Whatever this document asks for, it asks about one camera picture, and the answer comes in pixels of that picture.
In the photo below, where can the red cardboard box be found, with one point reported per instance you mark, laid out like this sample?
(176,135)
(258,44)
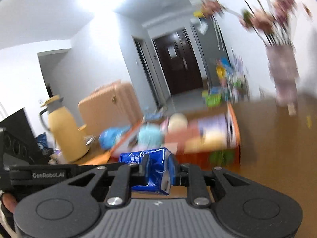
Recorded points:
(228,157)

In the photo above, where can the purple fluffy towel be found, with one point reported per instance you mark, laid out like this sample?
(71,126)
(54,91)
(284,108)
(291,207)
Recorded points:
(214,127)

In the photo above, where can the dried pink roses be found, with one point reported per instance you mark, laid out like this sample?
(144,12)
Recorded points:
(267,23)

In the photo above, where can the yellow crumbs on table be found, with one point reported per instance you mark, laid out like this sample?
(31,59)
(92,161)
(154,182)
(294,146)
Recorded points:
(309,121)

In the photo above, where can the light blue fluffy pouch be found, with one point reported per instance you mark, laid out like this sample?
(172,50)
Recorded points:
(150,137)

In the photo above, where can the blue wet wipes pack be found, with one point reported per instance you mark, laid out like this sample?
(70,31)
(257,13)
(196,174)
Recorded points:
(108,138)

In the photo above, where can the blue tissue packet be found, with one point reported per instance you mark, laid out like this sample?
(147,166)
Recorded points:
(158,176)

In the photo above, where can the pink textured vase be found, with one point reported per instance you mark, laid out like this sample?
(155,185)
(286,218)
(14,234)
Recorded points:
(283,70)

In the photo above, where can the dark brown entrance door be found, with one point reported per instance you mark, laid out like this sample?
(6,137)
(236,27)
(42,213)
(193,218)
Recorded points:
(178,62)

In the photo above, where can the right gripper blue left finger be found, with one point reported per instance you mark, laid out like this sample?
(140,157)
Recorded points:
(139,172)

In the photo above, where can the yellow thermos jug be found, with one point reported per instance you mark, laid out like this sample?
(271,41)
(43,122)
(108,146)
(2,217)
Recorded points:
(58,120)

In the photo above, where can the grey metal cabinet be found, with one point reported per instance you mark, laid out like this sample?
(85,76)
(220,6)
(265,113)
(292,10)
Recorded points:
(211,46)

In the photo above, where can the black paper shopping bag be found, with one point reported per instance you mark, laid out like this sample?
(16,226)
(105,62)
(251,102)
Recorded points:
(18,125)

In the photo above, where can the cluttered wire storage rack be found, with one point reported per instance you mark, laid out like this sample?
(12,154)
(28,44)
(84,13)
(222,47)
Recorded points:
(232,79)

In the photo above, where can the white cylindrical sponge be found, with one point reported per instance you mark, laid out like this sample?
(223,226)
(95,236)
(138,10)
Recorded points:
(177,121)

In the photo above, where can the green snack bag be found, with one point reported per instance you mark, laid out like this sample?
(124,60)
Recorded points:
(212,97)

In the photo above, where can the person's left hand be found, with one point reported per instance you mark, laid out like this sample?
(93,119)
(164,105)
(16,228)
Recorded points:
(8,205)

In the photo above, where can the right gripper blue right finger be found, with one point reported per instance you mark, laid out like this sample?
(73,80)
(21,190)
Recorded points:
(174,170)

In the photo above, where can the yellow white plush toy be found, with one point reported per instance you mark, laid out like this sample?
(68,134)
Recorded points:
(199,144)

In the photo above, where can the peach ribbed suitcase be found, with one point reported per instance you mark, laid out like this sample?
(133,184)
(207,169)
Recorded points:
(112,105)

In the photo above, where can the pink and cream sponge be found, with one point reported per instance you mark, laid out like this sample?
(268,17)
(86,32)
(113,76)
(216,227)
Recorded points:
(175,141)

